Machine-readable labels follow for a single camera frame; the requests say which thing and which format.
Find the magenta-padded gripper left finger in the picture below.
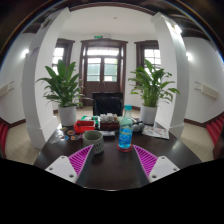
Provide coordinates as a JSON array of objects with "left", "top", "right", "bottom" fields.
[{"left": 44, "top": 144, "right": 96, "bottom": 188}]

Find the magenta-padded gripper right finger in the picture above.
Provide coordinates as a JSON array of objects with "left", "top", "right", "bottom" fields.
[{"left": 132, "top": 144, "right": 181, "bottom": 187}]

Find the clear blue-capped drink bottle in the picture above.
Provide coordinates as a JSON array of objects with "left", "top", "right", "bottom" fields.
[{"left": 117, "top": 104, "right": 134, "bottom": 151}]

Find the grey patterned cup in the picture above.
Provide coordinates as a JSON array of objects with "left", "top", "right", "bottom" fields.
[{"left": 82, "top": 129, "right": 105, "bottom": 155}]

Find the white printed leaflet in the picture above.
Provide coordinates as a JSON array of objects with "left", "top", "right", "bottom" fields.
[{"left": 142, "top": 125, "right": 170, "bottom": 140}]

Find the red plastic box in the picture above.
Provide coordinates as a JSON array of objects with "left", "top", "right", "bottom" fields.
[{"left": 73, "top": 119, "right": 97, "bottom": 135}]

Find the grey round object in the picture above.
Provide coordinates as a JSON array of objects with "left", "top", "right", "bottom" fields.
[{"left": 132, "top": 122, "right": 146, "bottom": 134}]

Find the green box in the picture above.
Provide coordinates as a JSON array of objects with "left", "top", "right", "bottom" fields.
[{"left": 80, "top": 115, "right": 101, "bottom": 123}]

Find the green plant in white pot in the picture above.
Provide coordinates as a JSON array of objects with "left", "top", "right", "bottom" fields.
[
  {"left": 127, "top": 59, "right": 181, "bottom": 126},
  {"left": 35, "top": 59, "right": 88, "bottom": 127}
]

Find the brown tray of white items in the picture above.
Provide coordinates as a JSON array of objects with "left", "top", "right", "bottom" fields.
[{"left": 99, "top": 113, "right": 120, "bottom": 131}]

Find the black chair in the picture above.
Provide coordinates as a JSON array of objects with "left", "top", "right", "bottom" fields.
[{"left": 92, "top": 91, "right": 125, "bottom": 117}]

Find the red carpeted staircase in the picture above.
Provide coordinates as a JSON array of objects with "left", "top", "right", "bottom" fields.
[
  {"left": 204, "top": 113, "right": 224, "bottom": 146},
  {"left": 0, "top": 121, "right": 9, "bottom": 148}
]

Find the dark wooden double door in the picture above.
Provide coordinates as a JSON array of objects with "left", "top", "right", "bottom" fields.
[{"left": 78, "top": 38, "right": 129, "bottom": 106}]

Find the dark wood framed window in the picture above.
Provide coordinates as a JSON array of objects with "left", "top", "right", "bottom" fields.
[
  {"left": 51, "top": 38, "right": 76, "bottom": 76},
  {"left": 134, "top": 39, "right": 160, "bottom": 76}
]

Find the white wall radiator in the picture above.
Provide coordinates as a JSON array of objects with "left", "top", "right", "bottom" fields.
[
  {"left": 0, "top": 80, "right": 16, "bottom": 98},
  {"left": 194, "top": 81, "right": 221, "bottom": 100}
]

